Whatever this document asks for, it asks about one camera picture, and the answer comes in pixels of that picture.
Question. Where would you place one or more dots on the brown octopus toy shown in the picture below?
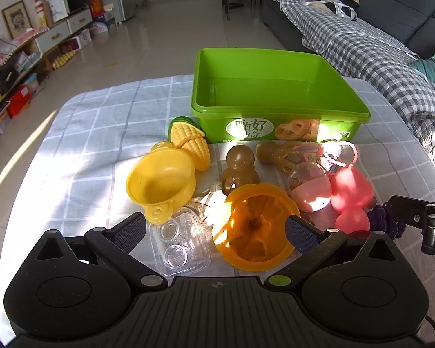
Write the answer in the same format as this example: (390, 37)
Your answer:
(272, 150)
(239, 166)

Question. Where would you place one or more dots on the microwave oven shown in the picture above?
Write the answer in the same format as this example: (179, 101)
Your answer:
(74, 0)

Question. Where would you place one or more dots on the red storage box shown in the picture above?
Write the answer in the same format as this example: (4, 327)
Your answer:
(18, 99)

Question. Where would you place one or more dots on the pink and white carton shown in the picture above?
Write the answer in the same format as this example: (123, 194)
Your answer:
(81, 40)

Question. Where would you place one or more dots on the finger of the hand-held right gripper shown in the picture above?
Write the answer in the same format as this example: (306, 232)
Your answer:
(408, 212)

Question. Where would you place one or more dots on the pink plastic toy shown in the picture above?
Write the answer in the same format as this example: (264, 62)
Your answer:
(351, 188)

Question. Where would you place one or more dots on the white ribbon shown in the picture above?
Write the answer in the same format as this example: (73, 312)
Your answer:
(342, 9)

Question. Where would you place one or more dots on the dark grey sofa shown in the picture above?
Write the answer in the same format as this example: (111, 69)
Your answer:
(395, 11)

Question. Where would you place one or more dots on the framed picture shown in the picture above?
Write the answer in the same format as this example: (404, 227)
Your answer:
(16, 18)

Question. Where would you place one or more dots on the purple toy grapes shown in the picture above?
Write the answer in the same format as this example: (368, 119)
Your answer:
(379, 220)

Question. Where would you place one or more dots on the small pink card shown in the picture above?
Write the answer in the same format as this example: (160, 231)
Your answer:
(311, 159)

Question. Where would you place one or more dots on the red gift box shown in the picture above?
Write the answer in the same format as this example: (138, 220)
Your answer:
(96, 5)

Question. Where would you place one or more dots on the printed cardboard carton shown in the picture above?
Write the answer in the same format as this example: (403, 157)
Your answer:
(107, 17)

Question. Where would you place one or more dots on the checked sofa cover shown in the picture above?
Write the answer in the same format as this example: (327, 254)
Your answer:
(348, 43)

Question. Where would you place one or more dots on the wooden shelf unit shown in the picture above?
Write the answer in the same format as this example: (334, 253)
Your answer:
(7, 76)

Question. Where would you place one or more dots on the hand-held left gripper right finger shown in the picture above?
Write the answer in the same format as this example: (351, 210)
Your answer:
(301, 235)

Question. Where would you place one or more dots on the clear plastic tray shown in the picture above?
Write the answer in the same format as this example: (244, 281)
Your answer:
(181, 255)

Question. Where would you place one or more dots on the pink clear capsule egg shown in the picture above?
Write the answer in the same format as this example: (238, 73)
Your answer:
(308, 192)

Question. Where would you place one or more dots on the yellow toy pot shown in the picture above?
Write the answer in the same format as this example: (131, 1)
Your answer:
(159, 183)

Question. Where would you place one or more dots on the row of yellow toys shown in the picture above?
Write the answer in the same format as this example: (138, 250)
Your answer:
(63, 60)

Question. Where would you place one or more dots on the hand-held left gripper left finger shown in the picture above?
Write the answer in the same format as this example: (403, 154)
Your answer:
(130, 231)

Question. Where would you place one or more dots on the orange plastic dish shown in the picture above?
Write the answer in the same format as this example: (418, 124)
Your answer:
(246, 248)

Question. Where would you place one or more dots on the yellow toy corn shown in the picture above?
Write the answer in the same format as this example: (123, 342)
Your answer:
(192, 141)

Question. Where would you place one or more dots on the green plastic box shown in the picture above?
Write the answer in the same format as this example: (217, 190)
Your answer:
(275, 87)

